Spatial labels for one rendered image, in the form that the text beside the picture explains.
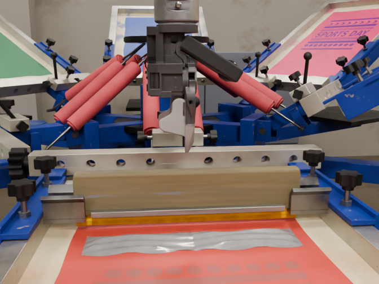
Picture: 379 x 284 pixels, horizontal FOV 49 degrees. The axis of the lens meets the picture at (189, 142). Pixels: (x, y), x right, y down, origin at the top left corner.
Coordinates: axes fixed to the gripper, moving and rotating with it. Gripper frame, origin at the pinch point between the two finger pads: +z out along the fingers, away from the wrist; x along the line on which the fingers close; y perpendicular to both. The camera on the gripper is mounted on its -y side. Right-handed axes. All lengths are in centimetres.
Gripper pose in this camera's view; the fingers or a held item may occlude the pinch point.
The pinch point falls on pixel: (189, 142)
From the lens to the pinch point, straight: 74.5
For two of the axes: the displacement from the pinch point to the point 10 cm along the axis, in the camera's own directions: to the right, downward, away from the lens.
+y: -10.0, 0.2, -0.9
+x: 0.9, 2.1, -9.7
